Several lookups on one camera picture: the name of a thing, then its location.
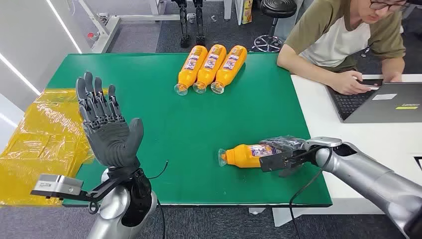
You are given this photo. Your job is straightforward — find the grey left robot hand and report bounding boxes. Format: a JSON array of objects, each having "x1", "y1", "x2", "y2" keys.
[{"x1": 76, "y1": 71, "x2": 145, "y2": 169}]

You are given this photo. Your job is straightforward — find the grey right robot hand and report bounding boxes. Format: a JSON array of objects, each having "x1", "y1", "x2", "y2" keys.
[{"x1": 259, "y1": 135, "x2": 314, "y2": 178}]

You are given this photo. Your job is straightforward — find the orange bottle with clear cap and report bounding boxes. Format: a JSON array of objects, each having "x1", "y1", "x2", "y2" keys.
[
  {"x1": 193, "y1": 44, "x2": 227, "y2": 95},
  {"x1": 218, "y1": 143, "x2": 283, "y2": 169},
  {"x1": 174, "y1": 45, "x2": 209, "y2": 96},
  {"x1": 211, "y1": 45, "x2": 247, "y2": 95}
]

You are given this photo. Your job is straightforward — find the yellow plastic-wrapped cardboard box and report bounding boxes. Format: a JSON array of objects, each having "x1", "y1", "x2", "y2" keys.
[{"x1": 0, "y1": 88, "x2": 109, "y2": 207}]

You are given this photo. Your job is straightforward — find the green table mat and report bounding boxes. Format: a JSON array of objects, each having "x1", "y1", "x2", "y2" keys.
[{"x1": 46, "y1": 52, "x2": 333, "y2": 208}]

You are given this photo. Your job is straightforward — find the grey laptop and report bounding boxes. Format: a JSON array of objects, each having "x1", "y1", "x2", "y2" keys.
[{"x1": 326, "y1": 78, "x2": 422, "y2": 124}]

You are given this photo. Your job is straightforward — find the person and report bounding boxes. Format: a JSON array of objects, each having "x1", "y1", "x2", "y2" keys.
[{"x1": 277, "y1": 0, "x2": 422, "y2": 96}]

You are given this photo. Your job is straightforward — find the black round stool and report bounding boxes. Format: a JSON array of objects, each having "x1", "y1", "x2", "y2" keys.
[{"x1": 250, "y1": 0, "x2": 298, "y2": 53}]

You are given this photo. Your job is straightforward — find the yellow printed carton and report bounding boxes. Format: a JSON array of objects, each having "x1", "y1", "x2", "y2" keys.
[{"x1": 241, "y1": 0, "x2": 254, "y2": 25}]

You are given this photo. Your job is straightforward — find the black robot legs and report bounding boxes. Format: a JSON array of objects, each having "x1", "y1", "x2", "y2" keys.
[{"x1": 171, "y1": 0, "x2": 207, "y2": 49}]

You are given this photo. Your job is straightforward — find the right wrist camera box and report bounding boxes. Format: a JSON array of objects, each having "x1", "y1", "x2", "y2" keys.
[{"x1": 259, "y1": 151, "x2": 298, "y2": 172}]

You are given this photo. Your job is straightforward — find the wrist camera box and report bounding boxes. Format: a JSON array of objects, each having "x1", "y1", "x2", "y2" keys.
[
  {"x1": 30, "y1": 174, "x2": 84, "y2": 200},
  {"x1": 259, "y1": 151, "x2": 298, "y2": 172}
]

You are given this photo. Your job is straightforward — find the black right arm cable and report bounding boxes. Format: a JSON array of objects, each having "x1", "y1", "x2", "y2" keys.
[{"x1": 289, "y1": 147, "x2": 333, "y2": 239}]

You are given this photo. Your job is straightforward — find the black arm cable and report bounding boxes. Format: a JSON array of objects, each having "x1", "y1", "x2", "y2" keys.
[
  {"x1": 289, "y1": 147, "x2": 333, "y2": 239},
  {"x1": 147, "y1": 160, "x2": 169, "y2": 239}
]

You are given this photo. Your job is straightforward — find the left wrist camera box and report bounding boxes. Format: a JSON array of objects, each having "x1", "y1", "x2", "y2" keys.
[{"x1": 30, "y1": 174, "x2": 84, "y2": 200}]

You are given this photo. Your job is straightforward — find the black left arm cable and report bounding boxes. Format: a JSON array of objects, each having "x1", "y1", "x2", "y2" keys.
[{"x1": 147, "y1": 160, "x2": 169, "y2": 239}]

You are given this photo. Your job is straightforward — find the white metal table frame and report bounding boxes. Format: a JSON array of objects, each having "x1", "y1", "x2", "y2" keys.
[{"x1": 77, "y1": 0, "x2": 199, "y2": 54}]

